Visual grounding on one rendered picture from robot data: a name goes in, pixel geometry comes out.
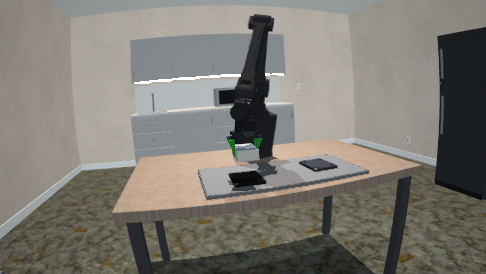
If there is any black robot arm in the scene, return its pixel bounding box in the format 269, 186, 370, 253
230, 14, 274, 137

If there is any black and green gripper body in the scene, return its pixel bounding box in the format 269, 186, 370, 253
227, 130, 262, 140

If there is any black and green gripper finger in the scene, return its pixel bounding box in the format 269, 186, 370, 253
227, 139, 235, 157
254, 138, 262, 148

